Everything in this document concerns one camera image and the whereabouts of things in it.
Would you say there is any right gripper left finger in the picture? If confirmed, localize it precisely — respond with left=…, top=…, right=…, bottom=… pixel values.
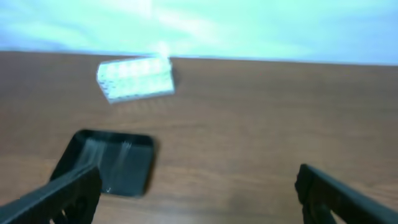
left=0, top=164, right=103, bottom=224

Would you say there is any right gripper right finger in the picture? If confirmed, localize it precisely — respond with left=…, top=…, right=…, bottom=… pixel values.
left=294, top=164, right=398, bottom=224

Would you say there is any black tray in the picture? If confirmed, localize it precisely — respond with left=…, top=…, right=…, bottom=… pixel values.
left=49, top=129, right=158, bottom=198

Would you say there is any white test tube rack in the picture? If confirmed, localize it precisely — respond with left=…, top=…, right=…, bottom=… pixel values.
left=95, top=54, right=175, bottom=105

